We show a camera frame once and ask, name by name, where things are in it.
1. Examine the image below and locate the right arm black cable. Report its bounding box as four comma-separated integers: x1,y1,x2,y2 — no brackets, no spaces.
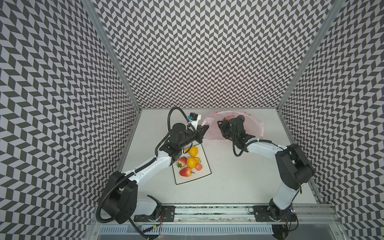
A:
232,114,274,158

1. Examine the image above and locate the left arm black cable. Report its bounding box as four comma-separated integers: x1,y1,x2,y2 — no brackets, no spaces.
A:
167,106,196,136

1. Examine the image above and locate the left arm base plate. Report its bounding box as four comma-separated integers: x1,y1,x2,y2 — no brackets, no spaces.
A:
134,206,176,223

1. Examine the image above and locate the small pink fake peach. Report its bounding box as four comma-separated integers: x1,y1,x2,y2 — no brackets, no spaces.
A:
195,164,203,171

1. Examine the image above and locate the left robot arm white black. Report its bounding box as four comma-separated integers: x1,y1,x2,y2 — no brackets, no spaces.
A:
96,123,209,224

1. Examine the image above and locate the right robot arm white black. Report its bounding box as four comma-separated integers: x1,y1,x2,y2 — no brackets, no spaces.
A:
217,115,315,222

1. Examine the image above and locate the aluminium rail front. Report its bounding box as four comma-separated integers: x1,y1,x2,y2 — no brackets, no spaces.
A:
89,203,343,226

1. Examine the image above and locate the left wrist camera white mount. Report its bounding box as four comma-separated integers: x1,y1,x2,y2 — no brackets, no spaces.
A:
188,113,202,130

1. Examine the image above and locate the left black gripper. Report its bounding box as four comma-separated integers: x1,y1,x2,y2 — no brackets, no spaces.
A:
179,124,210,149

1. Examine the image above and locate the yellow fake pear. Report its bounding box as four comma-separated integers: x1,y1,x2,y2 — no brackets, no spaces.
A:
187,157,200,169

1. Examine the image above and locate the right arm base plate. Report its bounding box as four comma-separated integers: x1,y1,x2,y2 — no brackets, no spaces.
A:
252,205,298,223

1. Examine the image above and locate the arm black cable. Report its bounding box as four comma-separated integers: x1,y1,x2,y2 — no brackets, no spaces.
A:
167,106,196,136
232,114,274,158

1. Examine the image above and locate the red yellow fake apple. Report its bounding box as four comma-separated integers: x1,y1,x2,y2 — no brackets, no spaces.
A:
179,167,194,177

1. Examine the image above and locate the orange yellow fake mango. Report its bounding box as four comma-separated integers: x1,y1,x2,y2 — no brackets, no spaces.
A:
188,146,199,157

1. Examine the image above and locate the pink plastic bag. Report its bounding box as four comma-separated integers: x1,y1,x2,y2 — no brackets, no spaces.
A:
200,110,265,141

